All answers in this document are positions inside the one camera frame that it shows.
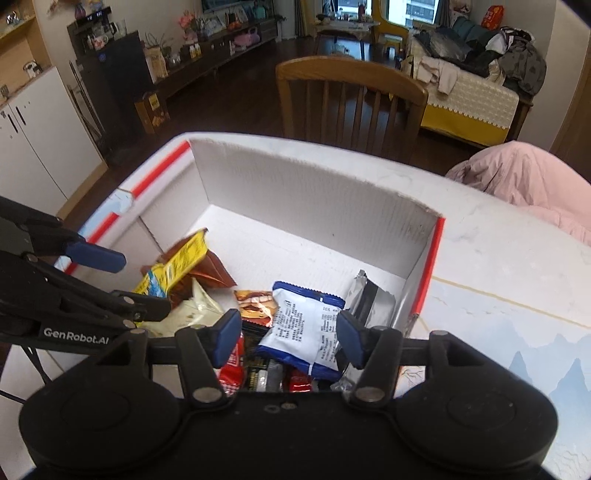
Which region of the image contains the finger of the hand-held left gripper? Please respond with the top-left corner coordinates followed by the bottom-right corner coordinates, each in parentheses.
top-left (0, 251), bottom-right (172, 330)
top-left (0, 196), bottom-right (127, 274)

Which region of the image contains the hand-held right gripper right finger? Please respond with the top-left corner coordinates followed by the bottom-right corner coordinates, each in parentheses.
top-left (335, 309), bottom-right (479, 410)

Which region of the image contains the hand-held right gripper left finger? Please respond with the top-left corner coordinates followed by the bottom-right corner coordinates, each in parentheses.
top-left (105, 309), bottom-right (243, 410)

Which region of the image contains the red snack packet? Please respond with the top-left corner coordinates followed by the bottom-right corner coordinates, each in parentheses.
top-left (286, 367), bottom-right (315, 393)
top-left (217, 330), bottom-right (245, 393)

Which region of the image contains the small orange brown snack packet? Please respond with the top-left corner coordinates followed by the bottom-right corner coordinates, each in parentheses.
top-left (233, 289), bottom-right (278, 328)

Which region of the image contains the cream snack packet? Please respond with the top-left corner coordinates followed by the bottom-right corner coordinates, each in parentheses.
top-left (136, 277), bottom-right (227, 337)

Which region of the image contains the silver black snack packet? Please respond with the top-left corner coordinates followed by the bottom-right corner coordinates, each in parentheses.
top-left (330, 270), bottom-right (397, 393)

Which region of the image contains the white blue snack packet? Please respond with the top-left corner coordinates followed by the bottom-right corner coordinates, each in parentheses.
top-left (255, 281), bottom-right (346, 381)

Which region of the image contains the black gold snack packet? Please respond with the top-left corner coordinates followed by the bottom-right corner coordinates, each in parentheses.
top-left (242, 323), bottom-right (284, 393)

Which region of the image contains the reddish brown snack packet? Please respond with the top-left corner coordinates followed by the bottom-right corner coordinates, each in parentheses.
top-left (154, 240), bottom-right (238, 289)

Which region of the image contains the yellow sachet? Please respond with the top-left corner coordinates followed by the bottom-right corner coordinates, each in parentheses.
top-left (133, 228), bottom-right (209, 298)

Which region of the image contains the red cardboard box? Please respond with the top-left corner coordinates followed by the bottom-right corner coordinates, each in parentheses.
top-left (54, 136), bottom-right (448, 393)

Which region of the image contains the white cabinet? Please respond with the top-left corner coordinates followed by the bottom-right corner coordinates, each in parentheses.
top-left (0, 65), bottom-right (105, 215)

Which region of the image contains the yellow cardboard carton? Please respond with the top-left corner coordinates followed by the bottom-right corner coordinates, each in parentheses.
top-left (134, 91), bottom-right (171, 134)

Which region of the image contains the black cabinet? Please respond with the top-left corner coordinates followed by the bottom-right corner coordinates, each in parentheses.
top-left (67, 18), bottom-right (155, 153)

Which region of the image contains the beige paper bag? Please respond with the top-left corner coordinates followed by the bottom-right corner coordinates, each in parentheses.
top-left (144, 46), bottom-right (169, 84)

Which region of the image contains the dark wooden tv cabinet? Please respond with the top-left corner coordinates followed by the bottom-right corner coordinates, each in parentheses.
top-left (154, 18), bottom-right (278, 100)

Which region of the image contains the pink padded jacket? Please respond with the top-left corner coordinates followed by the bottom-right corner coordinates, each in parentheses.
top-left (445, 141), bottom-right (591, 245)

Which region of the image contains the pink flower bouquet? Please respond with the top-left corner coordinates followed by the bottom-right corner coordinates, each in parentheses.
top-left (178, 10), bottom-right (199, 42)

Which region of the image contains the wooden chair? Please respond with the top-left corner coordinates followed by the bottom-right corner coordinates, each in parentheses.
top-left (276, 56), bottom-right (430, 155)

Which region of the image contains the sofa with white cover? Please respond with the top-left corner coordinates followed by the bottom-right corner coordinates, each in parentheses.
top-left (402, 14), bottom-right (536, 148)

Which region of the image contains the pile of clothes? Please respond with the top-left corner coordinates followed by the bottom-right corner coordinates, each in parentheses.
top-left (413, 16), bottom-right (548, 95)

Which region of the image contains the red bag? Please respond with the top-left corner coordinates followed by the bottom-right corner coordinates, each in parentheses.
top-left (480, 4), bottom-right (506, 28)

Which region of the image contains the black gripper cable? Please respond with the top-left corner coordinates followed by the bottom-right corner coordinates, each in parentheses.
top-left (0, 346), bottom-right (54, 404)

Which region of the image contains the wooden wall shelf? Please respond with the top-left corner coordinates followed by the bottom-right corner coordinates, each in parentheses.
top-left (0, 0), bottom-right (51, 109)

